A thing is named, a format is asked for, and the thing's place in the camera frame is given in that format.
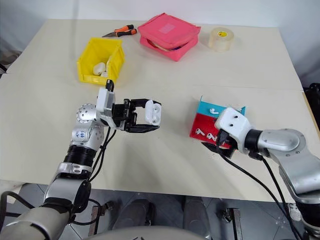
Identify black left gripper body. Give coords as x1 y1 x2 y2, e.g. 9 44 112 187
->
111 98 138 132

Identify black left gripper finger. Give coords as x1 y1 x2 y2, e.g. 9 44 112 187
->
124 121 161 134
129 98 163 111

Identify red and blue tray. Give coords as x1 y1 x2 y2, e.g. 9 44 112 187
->
189 95 247 149

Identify white earbuds case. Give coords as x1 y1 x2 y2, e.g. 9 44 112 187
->
92 62 107 76
144 99 163 126

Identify black rounded object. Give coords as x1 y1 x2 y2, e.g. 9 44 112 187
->
302 82 320 114

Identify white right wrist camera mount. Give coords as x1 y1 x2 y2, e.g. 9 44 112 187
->
215 107 251 149

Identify rusty metal table bracket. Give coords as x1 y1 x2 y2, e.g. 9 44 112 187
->
88 200 116 236
223 206 242 240

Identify white closed earbuds case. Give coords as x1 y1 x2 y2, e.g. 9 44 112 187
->
92 62 107 76

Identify black shoulder cable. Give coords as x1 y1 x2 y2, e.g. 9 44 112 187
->
0 190 36 219

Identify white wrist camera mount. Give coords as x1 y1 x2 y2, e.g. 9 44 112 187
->
95 86 117 114
215 107 251 149

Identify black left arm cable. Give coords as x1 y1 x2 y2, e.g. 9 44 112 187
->
87 79 118 182

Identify dark grey floor object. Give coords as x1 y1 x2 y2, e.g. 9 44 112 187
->
0 48 22 76

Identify pink fabric pouch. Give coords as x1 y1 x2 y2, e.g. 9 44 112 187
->
137 12 202 62

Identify clear tape roll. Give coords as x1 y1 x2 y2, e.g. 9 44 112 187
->
208 27 236 53

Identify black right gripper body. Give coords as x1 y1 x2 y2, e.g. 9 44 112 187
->
216 128 238 160

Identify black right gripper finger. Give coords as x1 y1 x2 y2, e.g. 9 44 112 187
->
201 141 223 154

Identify orange black handled pliers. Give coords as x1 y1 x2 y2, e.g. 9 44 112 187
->
101 24 138 39

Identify yellow plastic bin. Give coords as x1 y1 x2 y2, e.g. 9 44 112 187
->
76 37 126 85

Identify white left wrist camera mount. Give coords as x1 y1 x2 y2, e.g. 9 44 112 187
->
95 86 117 114

